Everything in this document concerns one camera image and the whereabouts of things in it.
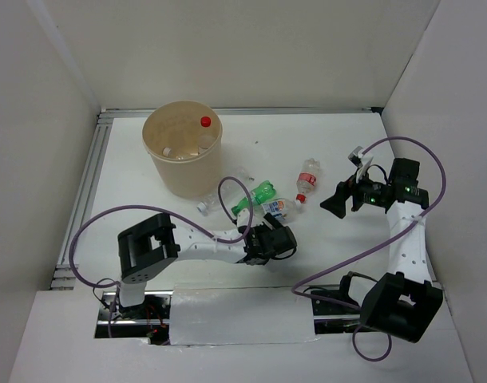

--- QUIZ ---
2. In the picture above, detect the clear bottle red label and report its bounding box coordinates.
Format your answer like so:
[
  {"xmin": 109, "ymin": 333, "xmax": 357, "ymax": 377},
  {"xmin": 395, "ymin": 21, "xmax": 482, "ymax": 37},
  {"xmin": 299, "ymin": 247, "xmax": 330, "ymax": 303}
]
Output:
[{"xmin": 197, "ymin": 116, "xmax": 216, "ymax": 154}]

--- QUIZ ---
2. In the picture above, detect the clear bottle blue white cap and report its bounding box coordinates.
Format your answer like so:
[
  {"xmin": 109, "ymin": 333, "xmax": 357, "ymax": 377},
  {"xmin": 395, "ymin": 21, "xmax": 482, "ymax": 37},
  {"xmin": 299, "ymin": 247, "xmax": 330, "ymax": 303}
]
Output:
[{"xmin": 162, "ymin": 147, "xmax": 198, "ymax": 160}]

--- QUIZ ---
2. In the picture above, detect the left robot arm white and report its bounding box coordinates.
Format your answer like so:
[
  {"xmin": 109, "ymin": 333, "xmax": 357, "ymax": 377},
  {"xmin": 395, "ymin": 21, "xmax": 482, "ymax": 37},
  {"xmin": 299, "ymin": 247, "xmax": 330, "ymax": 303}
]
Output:
[{"xmin": 117, "ymin": 213, "xmax": 297, "ymax": 318}]

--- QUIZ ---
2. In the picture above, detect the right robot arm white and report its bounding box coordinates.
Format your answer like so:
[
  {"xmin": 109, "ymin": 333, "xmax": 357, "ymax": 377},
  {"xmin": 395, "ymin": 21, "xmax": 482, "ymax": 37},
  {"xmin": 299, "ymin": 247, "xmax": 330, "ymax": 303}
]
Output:
[{"xmin": 320, "ymin": 156, "xmax": 443, "ymax": 343}]

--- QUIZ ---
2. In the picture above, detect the beige round plastic bin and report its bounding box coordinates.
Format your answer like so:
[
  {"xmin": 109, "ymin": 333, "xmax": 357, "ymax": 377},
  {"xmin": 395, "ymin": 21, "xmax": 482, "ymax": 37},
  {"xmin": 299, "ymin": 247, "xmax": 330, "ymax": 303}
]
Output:
[{"xmin": 142, "ymin": 101, "xmax": 223, "ymax": 199}]

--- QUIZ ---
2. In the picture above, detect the clear bottle blue white label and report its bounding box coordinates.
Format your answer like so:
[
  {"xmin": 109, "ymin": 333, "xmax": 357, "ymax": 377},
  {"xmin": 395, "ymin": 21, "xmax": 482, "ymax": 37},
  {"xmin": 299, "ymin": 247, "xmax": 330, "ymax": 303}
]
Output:
[{"xmin": 232, "ymin": 198, "xmax": 302, "ymax": 225}]

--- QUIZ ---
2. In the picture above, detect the green plastic bottle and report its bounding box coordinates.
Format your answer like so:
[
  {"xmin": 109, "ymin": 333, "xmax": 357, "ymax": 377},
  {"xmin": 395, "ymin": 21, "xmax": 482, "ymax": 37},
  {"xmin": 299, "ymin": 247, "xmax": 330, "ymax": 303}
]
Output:
[{"xmin": 231, "ymin": 180, "xmax": 276, "ymax": 216}]

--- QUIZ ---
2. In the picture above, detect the small bottle red label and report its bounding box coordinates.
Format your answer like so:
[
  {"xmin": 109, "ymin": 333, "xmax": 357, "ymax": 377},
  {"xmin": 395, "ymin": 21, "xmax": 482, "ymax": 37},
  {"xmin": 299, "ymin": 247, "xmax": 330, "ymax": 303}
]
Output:
[{"xmin": 295, "ymin": 158, "xmax": 321, "ymax": 203}]

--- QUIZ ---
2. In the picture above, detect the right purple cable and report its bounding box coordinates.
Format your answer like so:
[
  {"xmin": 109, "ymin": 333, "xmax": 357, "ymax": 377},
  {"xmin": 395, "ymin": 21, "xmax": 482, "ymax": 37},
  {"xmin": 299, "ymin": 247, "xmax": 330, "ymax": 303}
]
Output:
[{"xmin": 291, "ymin": 136, "xmax": 447, "ymax": 362}]

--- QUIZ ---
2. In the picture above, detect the purple cable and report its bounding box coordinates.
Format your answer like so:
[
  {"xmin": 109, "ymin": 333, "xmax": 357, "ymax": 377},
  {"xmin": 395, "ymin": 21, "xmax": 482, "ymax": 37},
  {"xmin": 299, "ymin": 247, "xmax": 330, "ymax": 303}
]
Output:
[
  {"xmin": 291, "ymin": 136, "xmax": 447, "ymax": 362},
  {"xmin": 69, "ymin": 176, "xmax": 256, "ymax": 338}
]

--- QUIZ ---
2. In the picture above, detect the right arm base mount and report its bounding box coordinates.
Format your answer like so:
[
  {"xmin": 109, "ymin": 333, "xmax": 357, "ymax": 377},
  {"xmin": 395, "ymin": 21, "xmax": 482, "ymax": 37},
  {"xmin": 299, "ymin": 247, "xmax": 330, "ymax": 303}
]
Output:
[{"xmin": 304, "ymin": 271, "xmax": 377, "ymax": 335}]

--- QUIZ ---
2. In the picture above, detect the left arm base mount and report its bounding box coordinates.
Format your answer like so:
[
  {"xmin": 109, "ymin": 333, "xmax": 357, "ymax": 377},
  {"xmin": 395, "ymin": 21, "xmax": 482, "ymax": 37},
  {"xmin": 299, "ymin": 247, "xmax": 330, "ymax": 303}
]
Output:
[{"xmin": 94, "ymin": 291, "xmax": 172, "ymax": 345}]

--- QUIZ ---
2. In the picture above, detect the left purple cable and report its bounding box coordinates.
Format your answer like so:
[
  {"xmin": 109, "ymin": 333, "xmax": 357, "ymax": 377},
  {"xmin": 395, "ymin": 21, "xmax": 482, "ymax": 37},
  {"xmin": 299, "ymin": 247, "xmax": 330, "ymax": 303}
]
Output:
[{"xmin": 69, "ymin": 176, "xmax": 256, "ymax": 338}]

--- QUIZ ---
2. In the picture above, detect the aluminium frame rail back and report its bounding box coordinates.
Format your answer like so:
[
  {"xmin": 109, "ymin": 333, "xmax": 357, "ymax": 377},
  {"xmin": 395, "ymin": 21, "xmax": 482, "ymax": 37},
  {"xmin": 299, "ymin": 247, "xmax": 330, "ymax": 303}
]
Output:
[{"xmin": 99, "ymin": 107, "xmax": 384, "ymax": 119}]

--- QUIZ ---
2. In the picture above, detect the aluminium frame rail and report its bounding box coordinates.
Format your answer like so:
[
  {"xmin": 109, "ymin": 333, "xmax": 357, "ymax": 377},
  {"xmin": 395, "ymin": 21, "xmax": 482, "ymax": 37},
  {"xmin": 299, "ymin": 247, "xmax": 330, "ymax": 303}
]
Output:
[
  {"xmin": 49, "ymin": 112, "xmax": 113, "ymax": 290},
  {"xmin": 99, "ymin": 107, "xmax": 384, "ymax": 119}
]

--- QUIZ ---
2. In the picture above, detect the aluminium frame rail left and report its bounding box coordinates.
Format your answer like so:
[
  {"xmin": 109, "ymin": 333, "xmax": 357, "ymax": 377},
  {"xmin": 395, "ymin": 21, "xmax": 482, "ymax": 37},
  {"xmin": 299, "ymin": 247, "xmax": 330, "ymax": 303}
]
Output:
[{"xmin": 49, "ymin": 112, "xmax": 113, "ymax": 290}]

